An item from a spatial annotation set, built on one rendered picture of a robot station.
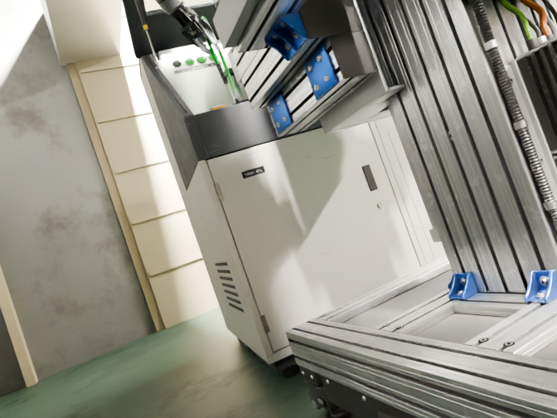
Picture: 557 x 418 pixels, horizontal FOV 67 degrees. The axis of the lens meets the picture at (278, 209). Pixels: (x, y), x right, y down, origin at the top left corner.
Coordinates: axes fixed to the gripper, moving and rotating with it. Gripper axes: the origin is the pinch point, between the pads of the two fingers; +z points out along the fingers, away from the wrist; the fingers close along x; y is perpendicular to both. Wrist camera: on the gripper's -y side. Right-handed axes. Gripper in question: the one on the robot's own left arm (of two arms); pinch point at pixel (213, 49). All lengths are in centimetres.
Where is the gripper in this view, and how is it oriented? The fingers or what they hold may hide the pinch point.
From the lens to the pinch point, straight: 176.1
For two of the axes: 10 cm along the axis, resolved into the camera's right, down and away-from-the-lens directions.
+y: 1.5, 6.4, -7.6
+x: 8.0, -5.3, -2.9
